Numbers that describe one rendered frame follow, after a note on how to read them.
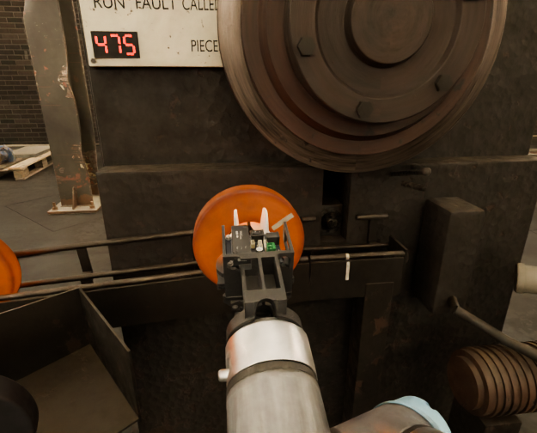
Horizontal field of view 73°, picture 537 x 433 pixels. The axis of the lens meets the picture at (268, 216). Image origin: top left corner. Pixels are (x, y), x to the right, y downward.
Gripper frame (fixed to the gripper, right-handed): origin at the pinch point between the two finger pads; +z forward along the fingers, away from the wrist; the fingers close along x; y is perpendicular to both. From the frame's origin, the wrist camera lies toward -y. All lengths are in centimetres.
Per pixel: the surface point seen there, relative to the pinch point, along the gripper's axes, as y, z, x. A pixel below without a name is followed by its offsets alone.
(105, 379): -22.2, -6.7, 22.8
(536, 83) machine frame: 9, 34, -66
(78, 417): -21.0, -12.7, 24.6
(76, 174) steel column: -120, 246, 126
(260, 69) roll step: 16.6, 18.3, -3.5
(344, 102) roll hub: 13.6, 10.6, -15.0
